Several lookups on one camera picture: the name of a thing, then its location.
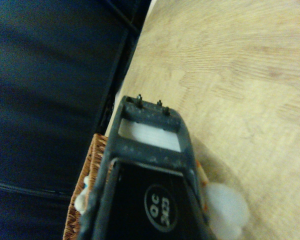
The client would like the blue mouse toy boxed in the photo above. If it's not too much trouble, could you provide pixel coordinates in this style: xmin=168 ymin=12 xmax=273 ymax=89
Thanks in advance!
xmin=73 ymin=174 xmax=91 ymax=216

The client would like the white orange spotted mouse toy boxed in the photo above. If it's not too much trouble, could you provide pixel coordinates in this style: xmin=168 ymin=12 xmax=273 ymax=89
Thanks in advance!
xmin=196 ymin=163 xmax=250 ymax=240

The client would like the black curtain stand pole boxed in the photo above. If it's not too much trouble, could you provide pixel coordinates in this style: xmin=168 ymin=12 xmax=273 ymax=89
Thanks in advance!
xmin=106 ymin=0 xmax=141 ymax=34
xmin=0 ymin=180 xmax=75 ymax=201

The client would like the brown wicker basket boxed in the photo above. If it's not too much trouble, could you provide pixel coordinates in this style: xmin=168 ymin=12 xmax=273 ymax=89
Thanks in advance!
xmin=62 ymin=133 xmax=109 ymax=240

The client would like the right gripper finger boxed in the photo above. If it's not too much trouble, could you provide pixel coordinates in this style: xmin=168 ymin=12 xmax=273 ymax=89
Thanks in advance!
xmin=77 ymin=94 xmax=217 ymax=240

